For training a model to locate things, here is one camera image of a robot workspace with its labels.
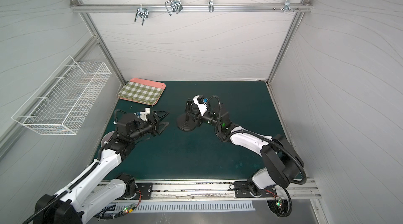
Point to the white wire basket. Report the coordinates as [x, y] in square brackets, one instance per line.
[61, 104]

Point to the grey bowl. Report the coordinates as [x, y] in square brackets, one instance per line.
[107, 139]

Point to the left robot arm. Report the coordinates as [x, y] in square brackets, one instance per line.
[76, 203]

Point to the aluminium crossbar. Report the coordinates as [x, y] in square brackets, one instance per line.
[187, 8]

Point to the green white checkered cloth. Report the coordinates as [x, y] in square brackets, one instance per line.
[140, 93]

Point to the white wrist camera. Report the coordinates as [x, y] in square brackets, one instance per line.
[143, 115]
[201, 103]

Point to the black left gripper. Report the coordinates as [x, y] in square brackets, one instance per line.
[154, 123]

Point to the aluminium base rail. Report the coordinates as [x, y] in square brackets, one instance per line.
[213, 189]

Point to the pink plastic tray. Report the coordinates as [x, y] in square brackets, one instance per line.
[148, 82]

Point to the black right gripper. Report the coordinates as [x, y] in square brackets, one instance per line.
[195, 113]

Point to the black microphone stand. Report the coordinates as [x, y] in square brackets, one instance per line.
[188, 120]

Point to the metal hook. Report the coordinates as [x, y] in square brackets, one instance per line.
[141, 14]
[286, 8]
[210, 6]
[173, 6]

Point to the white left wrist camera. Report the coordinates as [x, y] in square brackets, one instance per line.
[143, 115]

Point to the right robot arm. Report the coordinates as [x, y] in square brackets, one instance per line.
[283, 165]

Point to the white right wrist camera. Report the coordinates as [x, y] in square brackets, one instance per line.
[201, 103]

